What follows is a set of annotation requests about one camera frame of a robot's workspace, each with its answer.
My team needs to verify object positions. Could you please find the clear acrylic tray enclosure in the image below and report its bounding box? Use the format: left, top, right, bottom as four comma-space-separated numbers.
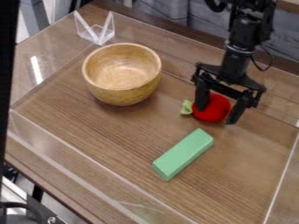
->
6, 16, 299, 224

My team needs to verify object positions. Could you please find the black metal base bracket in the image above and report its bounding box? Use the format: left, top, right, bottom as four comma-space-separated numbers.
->
25, 196, 67, 224

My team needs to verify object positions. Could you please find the red plush fruit green leaf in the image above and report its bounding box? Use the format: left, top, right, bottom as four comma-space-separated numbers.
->
181, 93, 232, 123

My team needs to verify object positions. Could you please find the green rectangular block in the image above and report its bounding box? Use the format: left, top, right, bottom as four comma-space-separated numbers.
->
153, 129, 214, 181

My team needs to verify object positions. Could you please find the clear acrylic corner bracket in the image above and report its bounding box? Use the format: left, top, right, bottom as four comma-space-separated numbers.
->
74, 10, 117, 46

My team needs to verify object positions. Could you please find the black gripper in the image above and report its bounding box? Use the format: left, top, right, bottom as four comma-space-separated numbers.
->
191, 63, 268, 125

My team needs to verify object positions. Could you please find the wooden bowl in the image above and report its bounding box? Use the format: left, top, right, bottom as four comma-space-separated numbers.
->
82, 43, 162, 106

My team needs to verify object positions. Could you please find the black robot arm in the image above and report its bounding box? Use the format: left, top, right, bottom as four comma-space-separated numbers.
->
191, 0, 277, 125

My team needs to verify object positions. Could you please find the black vertical post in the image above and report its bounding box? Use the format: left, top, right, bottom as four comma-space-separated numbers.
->
0, 0, 21, 195

